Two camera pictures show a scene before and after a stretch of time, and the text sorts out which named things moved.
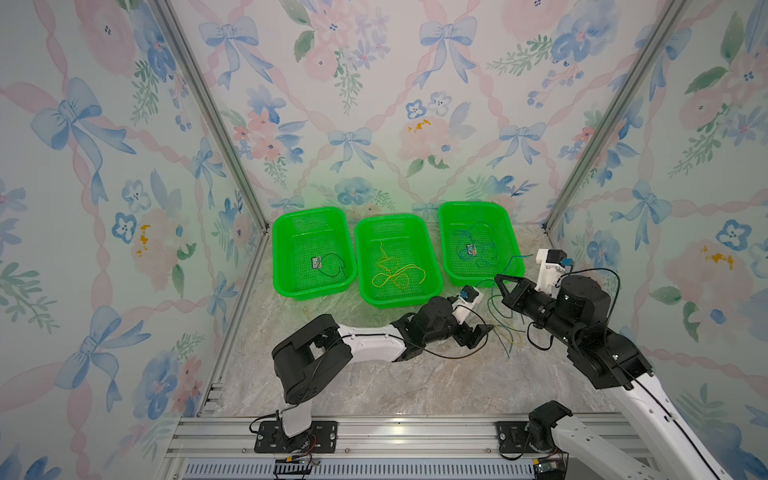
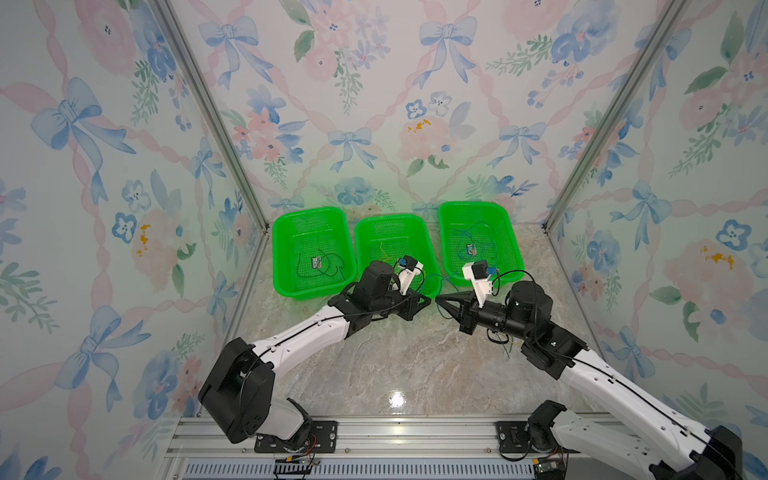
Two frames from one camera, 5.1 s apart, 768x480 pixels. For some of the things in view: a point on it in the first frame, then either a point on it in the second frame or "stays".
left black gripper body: (459, 333) to (401, 305)
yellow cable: (386, 257) stays
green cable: (340, 267) stays
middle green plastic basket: (395, 260) stays
